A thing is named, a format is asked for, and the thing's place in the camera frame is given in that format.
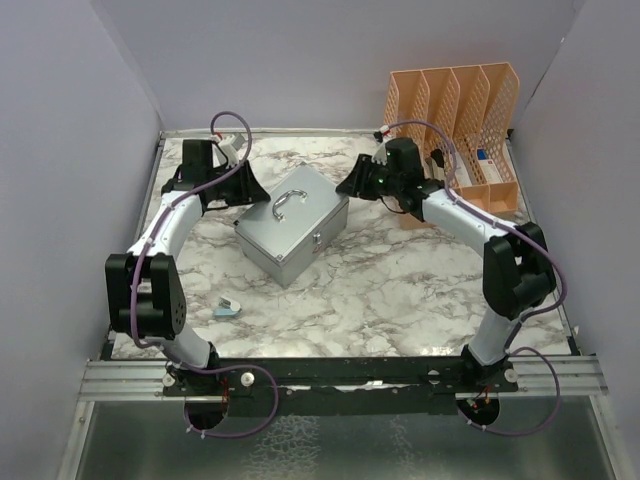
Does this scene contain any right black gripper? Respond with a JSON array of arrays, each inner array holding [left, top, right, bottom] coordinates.
[[336, 155, 401, 203]]

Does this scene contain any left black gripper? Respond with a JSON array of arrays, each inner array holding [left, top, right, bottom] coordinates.
[[208, 160, 271, 207]]

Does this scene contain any silver metal case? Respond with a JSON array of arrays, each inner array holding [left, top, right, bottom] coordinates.
[[235, 163, 349, 288]]

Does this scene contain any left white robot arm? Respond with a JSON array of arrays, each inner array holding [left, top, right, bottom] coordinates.
[[105, 134, 270, 395]]

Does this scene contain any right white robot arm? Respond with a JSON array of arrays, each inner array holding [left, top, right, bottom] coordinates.
[[336, 137, 556, 391]]

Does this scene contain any white medicine box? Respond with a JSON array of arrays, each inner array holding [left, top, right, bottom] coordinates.
[[455, 152, 473, 187]]

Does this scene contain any red blue medicine box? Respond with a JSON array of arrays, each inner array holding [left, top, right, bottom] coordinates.
[[477, 149, 502, 184]]

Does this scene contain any black white thermometer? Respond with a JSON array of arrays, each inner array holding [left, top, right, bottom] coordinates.
[[428, 148, 446, 181]]

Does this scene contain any peach file organizer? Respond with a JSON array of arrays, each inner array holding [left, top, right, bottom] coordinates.
[[383, 62, 520, 217]]

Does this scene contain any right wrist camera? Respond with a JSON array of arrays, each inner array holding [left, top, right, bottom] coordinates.
[[372, 143, 392, 166]]

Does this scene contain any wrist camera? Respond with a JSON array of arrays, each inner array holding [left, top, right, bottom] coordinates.
[[372, 143, 392, 166], [215, 134, 246, 167]]

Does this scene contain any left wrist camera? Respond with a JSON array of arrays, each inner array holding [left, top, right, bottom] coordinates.
[[215, 134, 246, 167]]

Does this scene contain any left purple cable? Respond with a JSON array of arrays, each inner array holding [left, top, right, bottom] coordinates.
[[128, 109, 281, 441]]

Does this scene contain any purple cable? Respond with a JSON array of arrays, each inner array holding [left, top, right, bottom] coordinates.
[[372, 119, 571, 435], [128, 109, 281, 441]]

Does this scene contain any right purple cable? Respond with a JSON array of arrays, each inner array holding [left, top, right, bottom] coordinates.
[[372, 119, 571, 435]]

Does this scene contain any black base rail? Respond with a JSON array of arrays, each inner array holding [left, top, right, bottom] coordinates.
[[163, 352, 518, 439]]

